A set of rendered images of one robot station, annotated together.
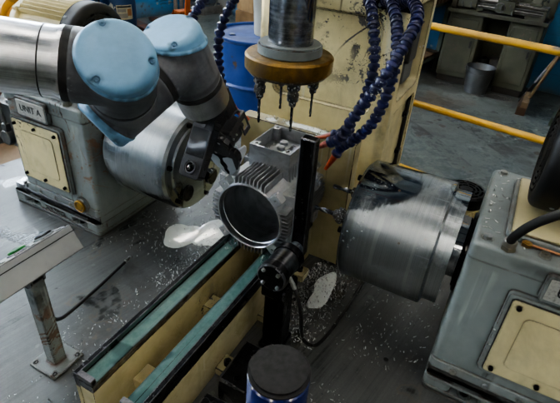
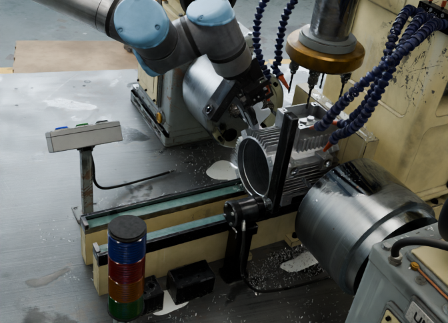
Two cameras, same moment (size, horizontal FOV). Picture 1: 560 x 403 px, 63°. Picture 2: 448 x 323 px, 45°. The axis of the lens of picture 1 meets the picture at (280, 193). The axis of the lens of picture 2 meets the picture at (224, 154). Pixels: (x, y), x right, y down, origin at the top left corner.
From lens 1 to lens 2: 52 cm
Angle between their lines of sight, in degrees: 26
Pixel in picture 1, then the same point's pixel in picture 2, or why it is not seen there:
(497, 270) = (384, 277)
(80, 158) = (168, 81)
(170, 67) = (196, 31)
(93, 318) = (125, 199)
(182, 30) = (213, 8)
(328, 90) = not seen: hidden behind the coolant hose
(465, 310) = (361, 307)
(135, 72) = (144, 31)
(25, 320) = not seen: hidden behind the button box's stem
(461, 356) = not seen: outside the picture
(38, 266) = (88, 139)
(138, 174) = (196, 106)
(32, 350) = (78, 200)
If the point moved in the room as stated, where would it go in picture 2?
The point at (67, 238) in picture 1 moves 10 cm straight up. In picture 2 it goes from (113, 129) to (113, 93)
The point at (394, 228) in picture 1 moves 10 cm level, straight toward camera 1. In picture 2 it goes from (335, 215) to (299, 232)
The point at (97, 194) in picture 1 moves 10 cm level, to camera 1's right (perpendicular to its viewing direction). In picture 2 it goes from (172, 113) to (197, 125)
